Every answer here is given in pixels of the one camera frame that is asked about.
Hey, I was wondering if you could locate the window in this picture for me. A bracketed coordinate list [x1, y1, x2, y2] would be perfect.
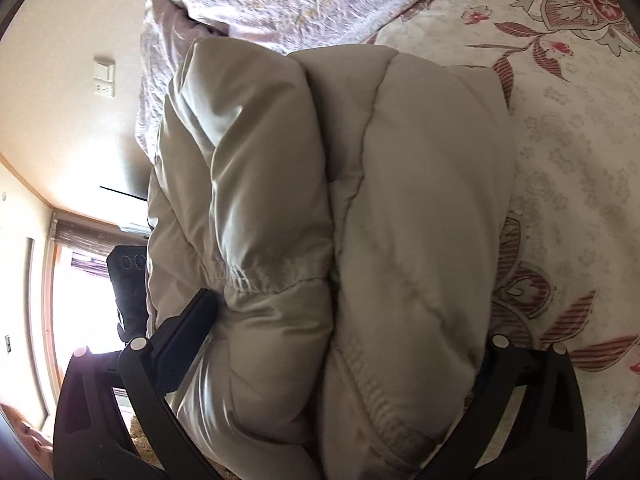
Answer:
[30, 220, 136, 413]

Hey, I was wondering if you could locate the white wall switch plate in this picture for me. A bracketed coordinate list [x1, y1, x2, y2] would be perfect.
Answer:
[94, 60, 117, 99]

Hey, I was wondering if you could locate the lilac patterned duvet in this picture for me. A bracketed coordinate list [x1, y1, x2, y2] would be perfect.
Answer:
[134, 0, 551, 162]

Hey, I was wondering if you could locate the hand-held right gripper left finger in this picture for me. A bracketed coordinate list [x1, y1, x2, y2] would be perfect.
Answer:
[54, 287, 219, 480]

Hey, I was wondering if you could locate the cream puffer jacket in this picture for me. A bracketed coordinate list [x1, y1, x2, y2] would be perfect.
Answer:
[145, 35, 517, 480]

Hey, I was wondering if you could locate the floral bed sheet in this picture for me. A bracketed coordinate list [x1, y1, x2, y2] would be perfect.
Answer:
[367, 0, 640, 467]

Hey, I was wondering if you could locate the striped window blind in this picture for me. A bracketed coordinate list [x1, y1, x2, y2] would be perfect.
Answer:
[52, 220, 110, 281]

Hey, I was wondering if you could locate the person's head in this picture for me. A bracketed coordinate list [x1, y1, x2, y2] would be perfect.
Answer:
[0, 404, 55, 477]

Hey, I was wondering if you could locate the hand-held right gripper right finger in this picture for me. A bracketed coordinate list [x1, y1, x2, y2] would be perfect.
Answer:
[425, 332, 586, 480]

